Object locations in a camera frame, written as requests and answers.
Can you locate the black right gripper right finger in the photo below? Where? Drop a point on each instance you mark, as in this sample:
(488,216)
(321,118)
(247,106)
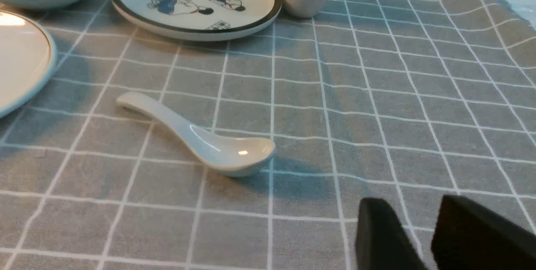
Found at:
(469,236)

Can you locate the large white flat plate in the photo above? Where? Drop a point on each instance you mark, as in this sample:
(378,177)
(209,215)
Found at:
(28,59)

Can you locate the grey checked tablecloth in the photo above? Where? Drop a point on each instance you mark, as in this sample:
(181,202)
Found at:
(405,100)

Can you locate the illustrated black-rimmed plate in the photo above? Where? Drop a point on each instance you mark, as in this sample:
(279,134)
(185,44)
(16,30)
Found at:
(200,20)

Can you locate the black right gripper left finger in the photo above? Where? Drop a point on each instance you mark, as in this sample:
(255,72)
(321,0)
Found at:
(381,242)

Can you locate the plain white ceramic spoon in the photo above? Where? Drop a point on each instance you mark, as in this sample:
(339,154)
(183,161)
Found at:
(232,157)

